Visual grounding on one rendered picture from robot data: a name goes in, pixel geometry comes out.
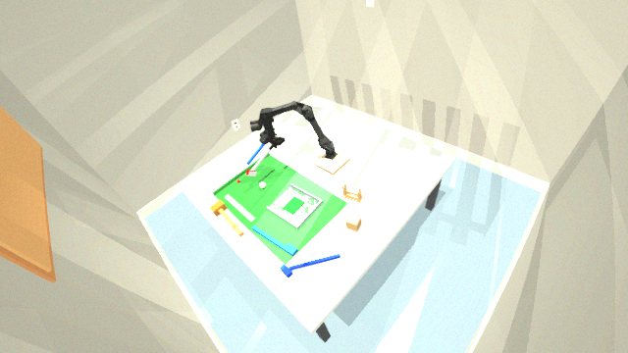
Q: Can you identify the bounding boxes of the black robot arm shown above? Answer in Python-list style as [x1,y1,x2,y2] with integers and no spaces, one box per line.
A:
[250,101,338,160]

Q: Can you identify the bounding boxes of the white flat bar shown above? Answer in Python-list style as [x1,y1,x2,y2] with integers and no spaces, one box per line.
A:
[224,194,255,222]

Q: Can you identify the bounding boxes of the green flat mat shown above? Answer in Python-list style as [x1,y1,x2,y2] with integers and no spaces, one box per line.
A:
[215,155,348,264]

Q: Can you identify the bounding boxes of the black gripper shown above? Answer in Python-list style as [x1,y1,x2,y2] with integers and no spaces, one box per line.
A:
[259,127,286,148]

